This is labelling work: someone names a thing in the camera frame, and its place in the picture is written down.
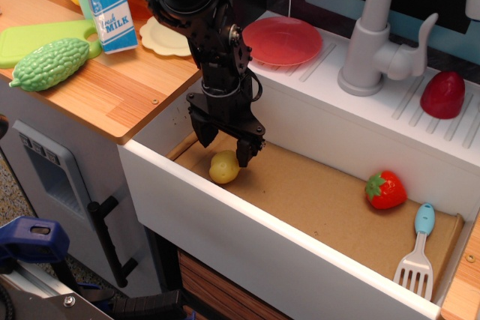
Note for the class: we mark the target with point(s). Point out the brown cardboard liner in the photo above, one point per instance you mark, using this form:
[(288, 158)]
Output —
[(328, 205)]

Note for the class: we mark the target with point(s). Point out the yellow toy potato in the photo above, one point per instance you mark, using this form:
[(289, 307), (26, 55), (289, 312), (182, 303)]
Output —
[(224, 167)]

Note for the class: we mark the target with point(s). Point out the dark red toy pepper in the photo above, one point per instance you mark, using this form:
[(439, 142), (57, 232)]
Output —
[(444, 95)]

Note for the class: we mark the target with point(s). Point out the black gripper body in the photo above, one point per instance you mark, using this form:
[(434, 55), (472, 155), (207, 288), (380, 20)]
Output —
[(231, 113)]

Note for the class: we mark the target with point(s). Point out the black cabinet door handle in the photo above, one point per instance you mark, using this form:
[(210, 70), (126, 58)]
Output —
[(98, 213)]

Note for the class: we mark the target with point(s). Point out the grey toy faucet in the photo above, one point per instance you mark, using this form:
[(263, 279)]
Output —
[(371, 55)]

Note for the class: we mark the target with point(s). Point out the white spatula blue handle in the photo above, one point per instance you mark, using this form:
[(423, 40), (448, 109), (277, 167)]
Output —
[(414, 271)]

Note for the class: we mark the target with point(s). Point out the blue white milk carton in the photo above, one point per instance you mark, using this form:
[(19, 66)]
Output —
[(114, 24)]

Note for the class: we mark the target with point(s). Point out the pale yellow scalloped plate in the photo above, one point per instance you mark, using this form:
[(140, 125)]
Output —
[(162, 40)]

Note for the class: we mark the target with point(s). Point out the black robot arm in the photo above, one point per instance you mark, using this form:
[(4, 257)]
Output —
[(228, 86)]

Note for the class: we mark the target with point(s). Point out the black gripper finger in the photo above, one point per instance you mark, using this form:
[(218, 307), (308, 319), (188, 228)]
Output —
[(203, 127), (246, 150)]

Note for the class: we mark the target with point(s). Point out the blue clamp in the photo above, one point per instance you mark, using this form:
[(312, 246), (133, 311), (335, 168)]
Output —
[(33, 240)]

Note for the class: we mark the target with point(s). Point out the red toy strawberry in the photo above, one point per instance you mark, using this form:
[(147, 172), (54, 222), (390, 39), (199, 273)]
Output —
[(384, 190)]

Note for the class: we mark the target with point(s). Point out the green bitter melon toy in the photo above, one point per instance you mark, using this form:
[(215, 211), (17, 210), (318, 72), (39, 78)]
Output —
[(50, 64)]

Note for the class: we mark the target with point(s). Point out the green cutting board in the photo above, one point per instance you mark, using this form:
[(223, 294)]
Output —
[(18, 41)]

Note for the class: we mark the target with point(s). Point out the white toy sink basin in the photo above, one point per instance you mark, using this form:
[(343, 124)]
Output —
[(305, 112)]

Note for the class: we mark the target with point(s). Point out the red plastic plate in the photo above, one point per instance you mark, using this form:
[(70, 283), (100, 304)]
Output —
[(282, 41)]

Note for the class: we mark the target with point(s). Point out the grey dishwasher panel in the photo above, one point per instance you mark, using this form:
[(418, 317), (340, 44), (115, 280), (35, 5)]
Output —
[(58, 172)]

